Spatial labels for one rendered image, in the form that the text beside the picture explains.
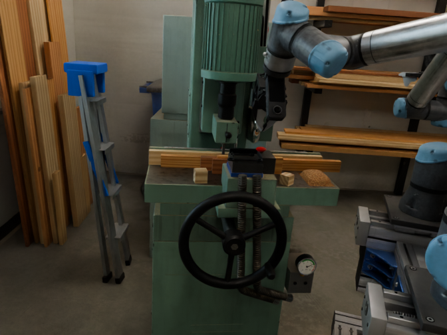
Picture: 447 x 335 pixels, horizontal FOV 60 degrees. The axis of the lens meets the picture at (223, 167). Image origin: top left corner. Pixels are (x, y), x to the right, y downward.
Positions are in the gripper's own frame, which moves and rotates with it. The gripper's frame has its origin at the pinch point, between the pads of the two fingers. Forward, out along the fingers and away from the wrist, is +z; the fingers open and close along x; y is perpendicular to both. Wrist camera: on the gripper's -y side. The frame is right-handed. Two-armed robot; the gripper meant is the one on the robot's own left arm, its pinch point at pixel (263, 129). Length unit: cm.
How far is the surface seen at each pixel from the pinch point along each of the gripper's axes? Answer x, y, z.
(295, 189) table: -12.3, -8.3, 16.6
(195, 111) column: 17.6, 29.6, 20.2
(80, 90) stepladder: 70, 70, 46
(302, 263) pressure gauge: -15.9, -24.9, 32.8
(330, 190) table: -23.6, -8.3, 16.7
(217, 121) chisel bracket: 11.7, 11.0, 7.8
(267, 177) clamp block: -0.9, -12.2, 6.9
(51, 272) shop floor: 91, 23, 139
